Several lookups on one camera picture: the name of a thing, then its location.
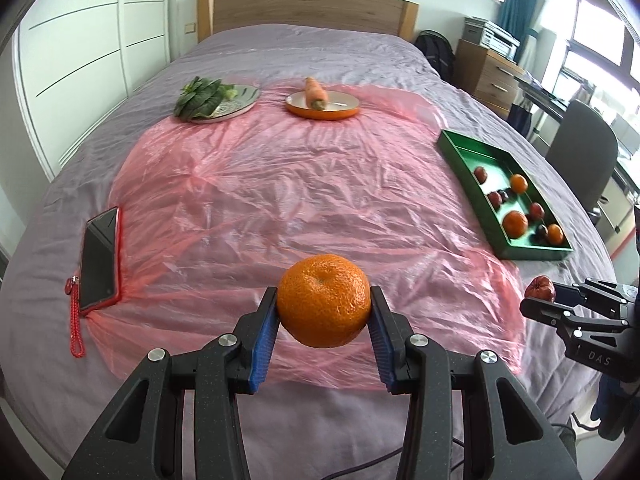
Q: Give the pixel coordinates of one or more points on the wooden headboard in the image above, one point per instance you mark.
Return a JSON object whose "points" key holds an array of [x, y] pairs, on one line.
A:
{"points": [[300, 10]]}

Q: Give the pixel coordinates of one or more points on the teal curtain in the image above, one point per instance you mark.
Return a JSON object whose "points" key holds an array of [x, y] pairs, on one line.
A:
{"points": [[520, 5]]}

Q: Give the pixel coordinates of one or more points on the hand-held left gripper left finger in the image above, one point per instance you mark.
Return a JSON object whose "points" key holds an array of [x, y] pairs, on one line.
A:
{"points": [[265, 345]]}

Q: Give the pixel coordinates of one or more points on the patterned white plate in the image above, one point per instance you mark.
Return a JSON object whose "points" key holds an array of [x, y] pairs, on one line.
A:
{"points": [[242, 102]]}

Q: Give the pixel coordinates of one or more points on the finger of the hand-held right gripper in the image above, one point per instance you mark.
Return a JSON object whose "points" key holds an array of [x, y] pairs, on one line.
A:
{"points": [[565, 294], [545, 311]]}

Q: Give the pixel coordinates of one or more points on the black backpack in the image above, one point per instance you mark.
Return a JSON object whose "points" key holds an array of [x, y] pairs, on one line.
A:
{"points": [[435, 55]]}

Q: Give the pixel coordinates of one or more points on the wooden drawer cabinet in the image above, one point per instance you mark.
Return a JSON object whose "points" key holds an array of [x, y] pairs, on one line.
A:
{"points": [[487, 80]]}

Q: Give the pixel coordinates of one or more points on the carrot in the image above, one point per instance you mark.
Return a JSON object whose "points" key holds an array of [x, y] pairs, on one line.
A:
{"points": [[315, 92]]}

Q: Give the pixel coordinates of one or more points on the brown framed window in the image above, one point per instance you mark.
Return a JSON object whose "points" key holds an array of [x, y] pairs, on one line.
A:
{"points": [[600, 25]]}

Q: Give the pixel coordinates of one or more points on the green tray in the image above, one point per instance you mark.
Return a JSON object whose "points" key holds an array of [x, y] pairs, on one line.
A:
{"points": [[465, 152]]}

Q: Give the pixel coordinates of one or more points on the black shopping bag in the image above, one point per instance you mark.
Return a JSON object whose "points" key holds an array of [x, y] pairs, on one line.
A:
{"points": [[520, 119]]}

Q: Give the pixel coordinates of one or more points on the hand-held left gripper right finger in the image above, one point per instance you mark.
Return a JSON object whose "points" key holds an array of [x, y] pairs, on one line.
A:
{"points": [[382, 345]]}

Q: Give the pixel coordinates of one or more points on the small red apple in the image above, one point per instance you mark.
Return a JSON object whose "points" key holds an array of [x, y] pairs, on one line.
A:
{"points": [[540, 287], [536, 209], [494, 198], [481, 174]]}

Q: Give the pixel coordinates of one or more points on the green leafy vegetable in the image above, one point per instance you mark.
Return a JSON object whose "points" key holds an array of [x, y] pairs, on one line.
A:
{"points": [[200, 97]]}

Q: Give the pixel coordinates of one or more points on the grey office chair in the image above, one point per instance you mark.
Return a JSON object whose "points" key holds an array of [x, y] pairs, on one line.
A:
{"points": [[582, 150]]}

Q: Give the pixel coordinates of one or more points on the phone in red case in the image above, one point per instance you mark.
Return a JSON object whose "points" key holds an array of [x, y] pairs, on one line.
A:
{"points": [[100, 260]]}

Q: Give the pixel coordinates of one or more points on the mandarin orange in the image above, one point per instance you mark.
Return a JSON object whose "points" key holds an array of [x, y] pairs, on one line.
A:
{"points": [[555, 233], [518, 183], [515, 223], [324, 300]]}

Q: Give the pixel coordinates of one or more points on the pink plastic sheet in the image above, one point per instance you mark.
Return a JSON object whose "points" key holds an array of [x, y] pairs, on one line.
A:
{"points": [[300, 185]]}

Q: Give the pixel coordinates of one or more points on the glass desk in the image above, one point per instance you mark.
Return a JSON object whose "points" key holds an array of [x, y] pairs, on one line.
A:
{"points": [[627, 170]]}

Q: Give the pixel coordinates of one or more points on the orange rimmed plate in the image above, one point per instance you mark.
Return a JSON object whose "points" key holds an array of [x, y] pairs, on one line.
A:
{"points": [[345, 105]]}

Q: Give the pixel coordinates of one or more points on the white wardrobe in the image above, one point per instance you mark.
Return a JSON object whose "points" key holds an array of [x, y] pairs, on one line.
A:
{"points": [[90, 50]]}

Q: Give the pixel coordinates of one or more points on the grey printer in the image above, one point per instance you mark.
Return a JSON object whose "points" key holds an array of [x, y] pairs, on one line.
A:
{"points": [[487, 35]]}

